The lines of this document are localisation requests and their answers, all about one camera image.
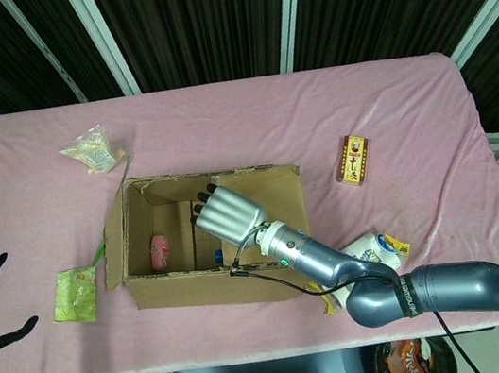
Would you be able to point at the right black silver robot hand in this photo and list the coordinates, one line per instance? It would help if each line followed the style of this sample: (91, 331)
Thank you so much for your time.
(230, 216)

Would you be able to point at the large brown cardboard box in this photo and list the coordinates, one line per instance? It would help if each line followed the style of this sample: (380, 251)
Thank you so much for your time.
(199, 288)

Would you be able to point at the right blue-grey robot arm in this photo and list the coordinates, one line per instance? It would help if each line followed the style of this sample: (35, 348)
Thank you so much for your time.
(462, 285)

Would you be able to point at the dark cola bottle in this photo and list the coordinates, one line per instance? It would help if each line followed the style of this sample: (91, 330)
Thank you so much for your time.
(218, 256)

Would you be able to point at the pink snack can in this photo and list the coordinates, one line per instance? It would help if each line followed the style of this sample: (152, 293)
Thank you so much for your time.
(161, 251)

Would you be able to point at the pink tablecloth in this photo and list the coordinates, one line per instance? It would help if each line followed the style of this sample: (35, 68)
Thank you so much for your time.
(220, 124)

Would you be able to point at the green snack packet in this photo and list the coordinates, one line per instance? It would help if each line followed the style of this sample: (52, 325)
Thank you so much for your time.
(76, 297)

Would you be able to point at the small red yellow box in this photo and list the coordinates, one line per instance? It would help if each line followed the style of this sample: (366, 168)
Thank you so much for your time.
(353, 160)

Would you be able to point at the artificial red tulip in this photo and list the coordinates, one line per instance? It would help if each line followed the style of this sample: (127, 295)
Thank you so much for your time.
(98, 256)

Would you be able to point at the clear yellow snack bag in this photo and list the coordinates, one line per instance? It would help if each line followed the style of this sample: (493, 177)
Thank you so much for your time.
(92, 150)

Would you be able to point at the lint roller refill pack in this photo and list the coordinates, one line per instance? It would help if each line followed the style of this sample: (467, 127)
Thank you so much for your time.
(384, 245)

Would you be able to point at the orange snack bag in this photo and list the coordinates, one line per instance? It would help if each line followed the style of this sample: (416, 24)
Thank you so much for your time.
(408, 358)

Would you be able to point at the black round bin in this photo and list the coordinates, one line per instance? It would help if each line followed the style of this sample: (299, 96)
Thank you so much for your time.
(445, 355)

